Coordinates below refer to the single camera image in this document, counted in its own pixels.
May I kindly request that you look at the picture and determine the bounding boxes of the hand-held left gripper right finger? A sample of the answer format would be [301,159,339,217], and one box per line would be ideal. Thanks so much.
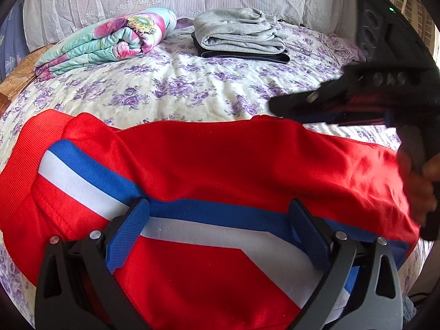
[288,197,403,330]

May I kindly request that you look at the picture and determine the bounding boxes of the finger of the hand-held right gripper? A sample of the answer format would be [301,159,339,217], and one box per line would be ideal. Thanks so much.
[269,82,351,117]
[299,105,396,128]

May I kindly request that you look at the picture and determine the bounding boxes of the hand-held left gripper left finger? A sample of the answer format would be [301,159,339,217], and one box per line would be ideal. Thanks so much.
[34,198,152,330]

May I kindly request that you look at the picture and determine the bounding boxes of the red pants with striped sides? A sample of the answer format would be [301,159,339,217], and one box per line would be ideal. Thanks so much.
[0,109,422,330]

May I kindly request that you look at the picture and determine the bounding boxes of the folded grey pants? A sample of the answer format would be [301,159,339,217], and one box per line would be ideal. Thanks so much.
[192,8,287,50]

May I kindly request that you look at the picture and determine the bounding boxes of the person's right hand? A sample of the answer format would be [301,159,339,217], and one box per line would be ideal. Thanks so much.
[399,158,439,221]

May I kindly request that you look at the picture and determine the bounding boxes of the brick patterned curtain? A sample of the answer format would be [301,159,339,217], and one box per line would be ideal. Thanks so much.
[395,0,440,62]

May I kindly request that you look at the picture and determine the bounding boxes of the purple floral pillowcase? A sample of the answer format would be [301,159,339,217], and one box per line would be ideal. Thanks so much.
[323,34,365,64]

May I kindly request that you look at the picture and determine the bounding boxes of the folded black garment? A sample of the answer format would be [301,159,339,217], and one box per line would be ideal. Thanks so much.
[191,31,291,65]

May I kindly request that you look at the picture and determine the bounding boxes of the purple floral bedsheet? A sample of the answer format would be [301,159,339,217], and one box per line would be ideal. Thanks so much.
[0,17,437,330]

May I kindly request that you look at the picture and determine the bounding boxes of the brown pillow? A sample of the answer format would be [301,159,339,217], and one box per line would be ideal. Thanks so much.
[0,43,57,114]

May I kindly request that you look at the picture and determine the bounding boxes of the folded floral quilt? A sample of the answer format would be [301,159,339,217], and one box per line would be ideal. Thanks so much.
[34,8,177,81]

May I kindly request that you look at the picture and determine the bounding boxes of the blue patterned cloth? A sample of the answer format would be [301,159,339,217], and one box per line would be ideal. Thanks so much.
[0,0,28,79]

